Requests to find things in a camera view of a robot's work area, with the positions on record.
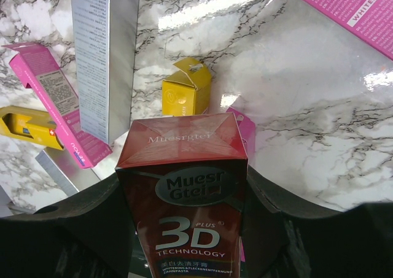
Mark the large pink toothpaste box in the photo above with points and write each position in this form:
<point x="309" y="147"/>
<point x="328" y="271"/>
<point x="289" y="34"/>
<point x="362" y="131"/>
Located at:
<point x="369" y="20"/>

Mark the silver toothpaste box centre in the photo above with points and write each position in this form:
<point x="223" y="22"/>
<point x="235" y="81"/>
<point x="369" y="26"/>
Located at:
<point x="105" y="44"/>

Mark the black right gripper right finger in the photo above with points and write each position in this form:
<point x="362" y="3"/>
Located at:
<point x="285" y="235"/>

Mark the pink toothpaste box centre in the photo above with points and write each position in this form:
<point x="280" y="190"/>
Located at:
<point x="247" y="130"/>

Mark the pink toothpaste box left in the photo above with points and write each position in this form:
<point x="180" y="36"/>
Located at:
<point x="37" y="69"/>

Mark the silver toothpaste box lower left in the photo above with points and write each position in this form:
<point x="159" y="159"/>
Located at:
<point x="60" y="166"/>

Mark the yellow toothpaste box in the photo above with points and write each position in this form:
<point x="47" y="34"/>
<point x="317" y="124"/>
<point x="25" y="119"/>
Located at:
<point x="188" y="90"/>
<point x="31" y="125"/>

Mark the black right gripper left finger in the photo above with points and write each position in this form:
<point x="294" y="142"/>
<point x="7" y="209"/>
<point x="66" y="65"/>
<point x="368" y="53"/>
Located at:
<point x="85" y="235"/>

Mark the silver toothpaste box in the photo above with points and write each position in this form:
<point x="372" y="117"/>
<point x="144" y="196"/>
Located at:
<point x="105" y="44"/>
<point x="60" y="166"/>

